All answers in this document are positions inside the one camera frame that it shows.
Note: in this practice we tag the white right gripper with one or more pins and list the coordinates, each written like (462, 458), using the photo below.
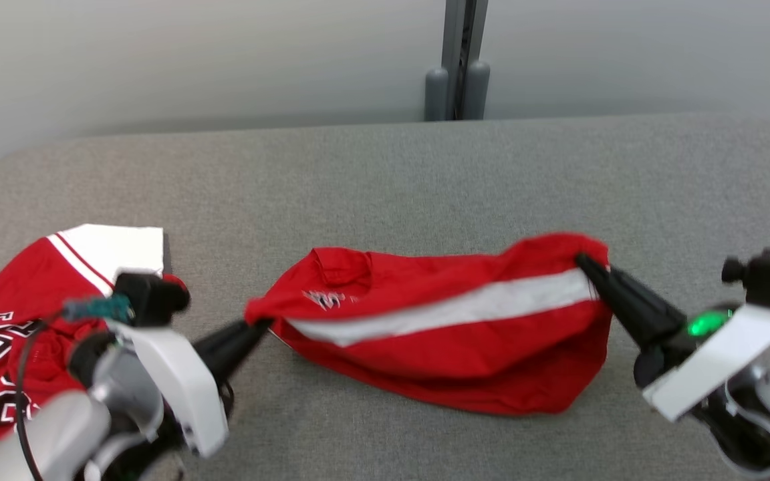
(712, 361)

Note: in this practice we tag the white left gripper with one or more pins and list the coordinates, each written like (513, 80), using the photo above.
(178, 387)

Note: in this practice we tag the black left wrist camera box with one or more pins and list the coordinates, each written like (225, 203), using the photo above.
(151, 297)

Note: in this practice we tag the red jersey white sleeves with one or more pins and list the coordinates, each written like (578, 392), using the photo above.
(31, 287)

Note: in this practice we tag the red shorts white stripe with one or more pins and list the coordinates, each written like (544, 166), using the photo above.
(438, 361)

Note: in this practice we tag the grey partition post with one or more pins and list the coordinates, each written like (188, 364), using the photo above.
(463, 33)

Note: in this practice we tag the grey cylindrical post foot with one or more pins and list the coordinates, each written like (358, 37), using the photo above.
(436, 93)
(476, 90)

